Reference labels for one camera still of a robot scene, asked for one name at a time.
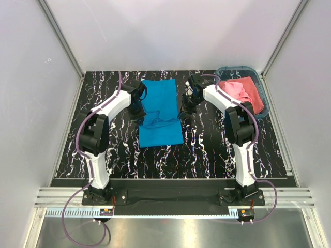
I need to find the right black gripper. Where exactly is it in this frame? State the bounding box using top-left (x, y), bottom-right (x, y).
top-left (178, 94), bottom-right (203, 120)

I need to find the blue t shirt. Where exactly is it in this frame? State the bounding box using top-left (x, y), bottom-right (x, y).
top-left (139, 79), bottom-right (184, 148)

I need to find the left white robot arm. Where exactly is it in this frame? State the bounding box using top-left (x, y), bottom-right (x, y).
top-left (76, 80), bottom-right (147, 205)

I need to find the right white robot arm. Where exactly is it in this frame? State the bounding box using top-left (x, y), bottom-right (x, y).
top-left (177, 74), bottom-right (259, 205)

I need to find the light pink t shirt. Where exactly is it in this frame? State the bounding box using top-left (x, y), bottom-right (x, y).
top-left (222, 81), bottom-right (252, 103)

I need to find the teal transparent plastic bin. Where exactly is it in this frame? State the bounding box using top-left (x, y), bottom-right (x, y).
top-left (214, 66), bottom-right (269, 119)

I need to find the salmon pink folded t shirt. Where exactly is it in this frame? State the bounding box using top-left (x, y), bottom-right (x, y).
top-left (227, 76), bottom-right (264, 114)

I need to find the left small circuit board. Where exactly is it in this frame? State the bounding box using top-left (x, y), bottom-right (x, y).
top-left (99, 208), bottom-right (114, 216)

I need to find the small circuit board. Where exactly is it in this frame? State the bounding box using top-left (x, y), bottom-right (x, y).
top-left (99, 208), bottom-right (114, 216)
top-left (238, 209), bottom-right (255, 219)

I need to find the right small circuit board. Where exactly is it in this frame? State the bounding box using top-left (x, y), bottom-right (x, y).
top-left (238, 209), bottom-right (255, 219)

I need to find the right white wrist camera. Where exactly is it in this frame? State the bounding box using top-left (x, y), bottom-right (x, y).
top-left (185, 81), bottom-right (193, 96)

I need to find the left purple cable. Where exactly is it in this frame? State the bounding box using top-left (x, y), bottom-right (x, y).
top-left (61, 71), bottom-right (112, 246)

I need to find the purple cable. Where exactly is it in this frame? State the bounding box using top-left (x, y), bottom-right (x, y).
top-left (61, 71), bottom-right (112, 246)
top-left (200, 74), bottom-right (279, 223)

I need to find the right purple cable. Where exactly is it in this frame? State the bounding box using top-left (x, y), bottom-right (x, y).
top-left (200, 74), bottom-right (279, 223)

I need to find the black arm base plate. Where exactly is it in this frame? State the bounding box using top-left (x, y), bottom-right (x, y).
top-left (82, 179), bottom-right (265, 206)

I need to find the aluminium front rail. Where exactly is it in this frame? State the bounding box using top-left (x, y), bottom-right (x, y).
top-left (34, 187), bottom-right (314, 208)

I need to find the white slotted cable duct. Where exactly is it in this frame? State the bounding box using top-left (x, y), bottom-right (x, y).
top-left (46, 207), bottom-right (239, 219)

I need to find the left aluminium frame post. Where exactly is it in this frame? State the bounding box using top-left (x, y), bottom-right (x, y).
top-left (37, 0), bottom-right (85, 79)

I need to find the aluminium frame post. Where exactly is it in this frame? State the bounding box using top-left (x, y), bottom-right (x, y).
top-left (261, 0), bottom-right (311, 78)
top-left (37, 0), bottom-right (85, 79)

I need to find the right aluminium frame post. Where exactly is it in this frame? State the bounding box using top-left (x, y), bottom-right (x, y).
top-left (261, 0), bottom-right (311, 78)

